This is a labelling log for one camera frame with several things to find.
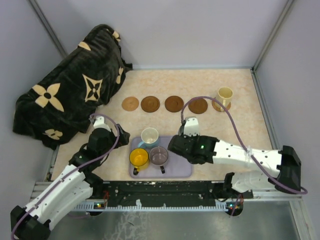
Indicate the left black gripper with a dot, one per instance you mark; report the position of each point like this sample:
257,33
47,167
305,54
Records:
124,137

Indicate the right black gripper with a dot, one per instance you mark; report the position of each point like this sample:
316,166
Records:
195,137

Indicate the dark brown wooden coaster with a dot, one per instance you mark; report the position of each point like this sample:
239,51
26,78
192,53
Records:
174,104
198,106
150,104

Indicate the light woven rattan coaster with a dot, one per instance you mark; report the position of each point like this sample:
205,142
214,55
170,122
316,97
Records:
130,103
217,106

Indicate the cream yellow mug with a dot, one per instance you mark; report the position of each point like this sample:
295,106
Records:
224,96

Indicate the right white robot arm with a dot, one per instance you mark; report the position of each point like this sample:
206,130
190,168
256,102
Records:
280,169

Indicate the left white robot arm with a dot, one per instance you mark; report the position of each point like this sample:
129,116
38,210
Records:
76,183

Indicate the lavender plastic tray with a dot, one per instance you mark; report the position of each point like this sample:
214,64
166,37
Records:
175,167

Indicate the purple glass mug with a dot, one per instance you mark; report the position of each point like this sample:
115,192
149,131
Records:
159,156

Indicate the white mug blue outside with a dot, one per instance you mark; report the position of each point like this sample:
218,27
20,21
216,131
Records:
149,138

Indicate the black floral plush blanket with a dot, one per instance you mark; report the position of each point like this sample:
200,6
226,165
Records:
58,107

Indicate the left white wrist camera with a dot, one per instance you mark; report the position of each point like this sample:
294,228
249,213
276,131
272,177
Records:
99,122

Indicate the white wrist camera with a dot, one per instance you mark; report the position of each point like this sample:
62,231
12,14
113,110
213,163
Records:
99,122
189,127

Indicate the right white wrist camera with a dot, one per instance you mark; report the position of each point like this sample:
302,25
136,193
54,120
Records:
189,127

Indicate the yellow mug black handle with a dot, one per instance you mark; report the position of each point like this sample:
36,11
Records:
139,159

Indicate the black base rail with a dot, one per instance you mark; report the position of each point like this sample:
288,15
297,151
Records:
164,193

